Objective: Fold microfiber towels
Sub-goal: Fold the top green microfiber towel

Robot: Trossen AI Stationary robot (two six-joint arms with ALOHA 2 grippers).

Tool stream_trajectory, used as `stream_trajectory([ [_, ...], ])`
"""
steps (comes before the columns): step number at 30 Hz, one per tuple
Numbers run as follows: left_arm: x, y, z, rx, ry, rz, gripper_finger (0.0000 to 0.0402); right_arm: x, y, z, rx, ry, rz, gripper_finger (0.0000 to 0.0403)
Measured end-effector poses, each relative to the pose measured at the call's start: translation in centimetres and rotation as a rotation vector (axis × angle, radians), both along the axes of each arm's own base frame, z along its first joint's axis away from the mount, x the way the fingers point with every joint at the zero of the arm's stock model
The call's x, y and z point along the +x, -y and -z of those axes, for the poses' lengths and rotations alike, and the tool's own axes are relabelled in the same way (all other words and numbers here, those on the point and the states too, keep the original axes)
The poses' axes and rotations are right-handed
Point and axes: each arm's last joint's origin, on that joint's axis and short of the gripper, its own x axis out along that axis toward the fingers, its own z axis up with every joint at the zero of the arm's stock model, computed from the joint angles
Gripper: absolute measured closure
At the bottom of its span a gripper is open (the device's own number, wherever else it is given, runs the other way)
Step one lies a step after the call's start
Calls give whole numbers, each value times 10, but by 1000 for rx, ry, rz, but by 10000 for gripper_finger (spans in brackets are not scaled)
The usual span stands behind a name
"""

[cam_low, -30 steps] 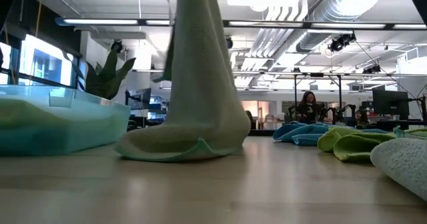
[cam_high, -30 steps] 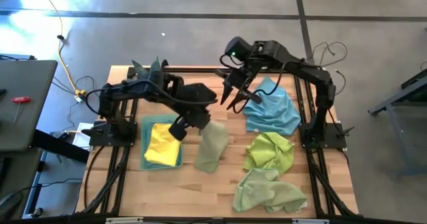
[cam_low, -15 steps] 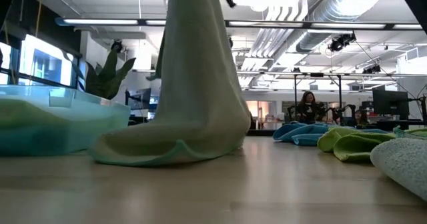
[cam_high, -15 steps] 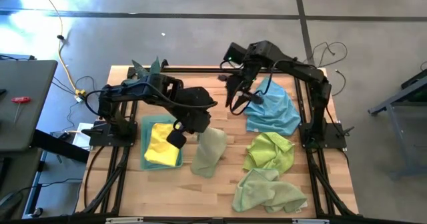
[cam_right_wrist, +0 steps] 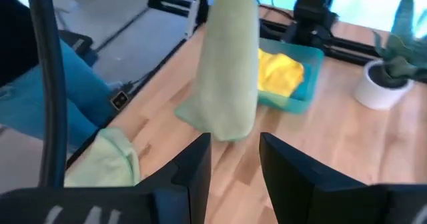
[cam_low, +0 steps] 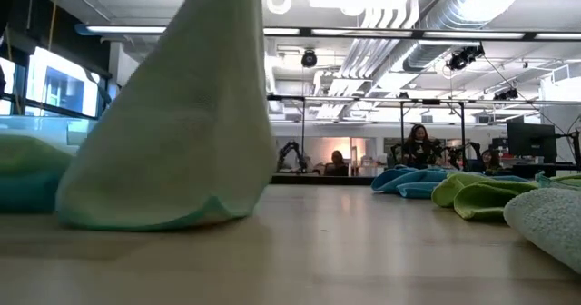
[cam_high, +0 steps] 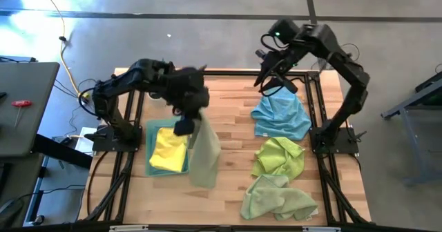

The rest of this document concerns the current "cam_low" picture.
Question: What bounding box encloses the pale green microfiber towel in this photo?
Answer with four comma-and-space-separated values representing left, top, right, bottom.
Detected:
56, 0, 278, 232
502, 187, 581, 274

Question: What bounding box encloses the teal microfiber towel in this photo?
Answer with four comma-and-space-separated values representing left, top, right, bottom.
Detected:
0, 173, 63, 214

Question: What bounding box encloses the sky blue microfiber towel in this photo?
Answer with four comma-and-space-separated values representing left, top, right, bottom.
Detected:
370, 165, 530, 201

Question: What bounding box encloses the lime green microfiber towel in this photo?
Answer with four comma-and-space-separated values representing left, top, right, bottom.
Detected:
430, 172, 581, 221

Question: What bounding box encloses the person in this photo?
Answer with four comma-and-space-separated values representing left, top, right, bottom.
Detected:
401, 123, 440, 168
324, 149, 350, 177
480, 149, 501, 172

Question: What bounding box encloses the black ceiling spotlight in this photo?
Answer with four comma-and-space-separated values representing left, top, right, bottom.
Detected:
493, 86, 519, 102
300, 49, 318, 69
447, 44, 486, 72

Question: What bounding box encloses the long ceiling light bar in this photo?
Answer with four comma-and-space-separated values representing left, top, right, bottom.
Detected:
74, 22, 581, 42

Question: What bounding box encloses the large glass window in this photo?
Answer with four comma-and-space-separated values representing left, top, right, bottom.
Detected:
0, 45, 110, 118

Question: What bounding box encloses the black computer monitor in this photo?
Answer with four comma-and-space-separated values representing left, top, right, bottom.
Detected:
507, 122, 558, 163

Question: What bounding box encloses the black workstation frame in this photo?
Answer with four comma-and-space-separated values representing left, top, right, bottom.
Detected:
399, 98, 468, 161
267, 94, 306, 161

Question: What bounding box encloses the silver ventilation duct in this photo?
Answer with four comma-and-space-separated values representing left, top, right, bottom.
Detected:
401, 0, 505, 73

